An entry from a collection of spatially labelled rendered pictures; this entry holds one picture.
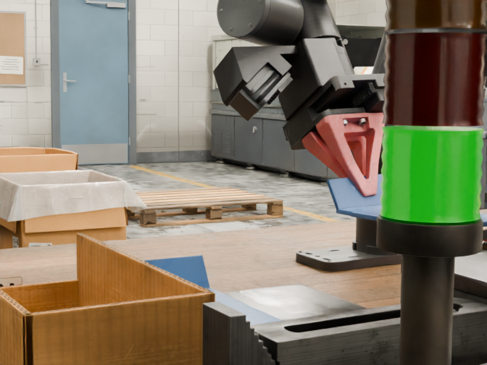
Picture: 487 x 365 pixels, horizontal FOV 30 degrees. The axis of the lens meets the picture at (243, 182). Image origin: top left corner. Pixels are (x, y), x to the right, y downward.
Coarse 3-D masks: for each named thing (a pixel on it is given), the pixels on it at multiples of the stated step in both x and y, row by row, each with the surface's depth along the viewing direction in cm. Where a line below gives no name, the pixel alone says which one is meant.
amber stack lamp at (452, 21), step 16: (400, 0) 33; (416, 0) 32; (432, 0) 32; (448, 0) 32; (464, 0) 32; (480, 0) 33; (400, 16) 33; (416, 16) 33; (432, 16) 32; (448, 16) 32; (464, 16) 32; (480, 16) 33; (400, 32) 35; (416, 32) 35; (432, 32) 35; (448, 32) 35; (464, 32) 35
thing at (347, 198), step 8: (328, 184) 82; (336, 184) 82; (344, 184) 82; (352, 184) 83; (336, 192) 81; (344, 192) 82; (352, 192) 82; (336, 200) 81; (344, 200) 81; (352, 200) 82; (360, 200) 82; (368, 200) 83; (376, 200) 83; (336, 208) 81; (344, 208) 81; (352, 208) 81; (360, 208) 81; (368, 208) 81; (376, 208) 81; (480, 216) 74
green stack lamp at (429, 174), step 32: (384, 128) 34; (416, 128) 34; (448, 128) 34; (480, 128) 35; (384, 160) 34; (416, 160) 33; (448, 160) 33; (480, 160) 34; (384, 192) 34; (416, 192) 33; (448, 192) 33
